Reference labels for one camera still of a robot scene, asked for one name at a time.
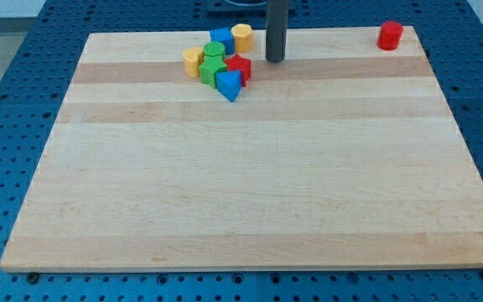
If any red star block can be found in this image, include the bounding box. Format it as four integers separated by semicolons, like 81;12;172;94
224;54;252;87

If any blue triangle block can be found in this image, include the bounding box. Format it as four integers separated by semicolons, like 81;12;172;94
216;70;242;102

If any green star block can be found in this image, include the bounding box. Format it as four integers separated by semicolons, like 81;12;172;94
199;56;227;89

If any blue cube block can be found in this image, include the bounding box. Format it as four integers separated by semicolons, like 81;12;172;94
210;28;235;55

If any light wooden board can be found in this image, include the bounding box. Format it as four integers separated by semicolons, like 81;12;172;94
0;26;483;273

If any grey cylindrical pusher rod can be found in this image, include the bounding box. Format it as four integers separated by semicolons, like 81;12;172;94
265;0;288;63

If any yellow hexagon block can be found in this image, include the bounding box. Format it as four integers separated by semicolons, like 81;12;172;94
231;23;254;53

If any green cylinder block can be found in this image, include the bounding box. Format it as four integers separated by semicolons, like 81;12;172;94
203;41;226;60

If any yellow heart block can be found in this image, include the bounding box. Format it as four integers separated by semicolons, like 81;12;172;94
182;47;204;77

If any red cylinder block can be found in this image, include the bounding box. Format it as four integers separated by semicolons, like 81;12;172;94
377;21;403;51

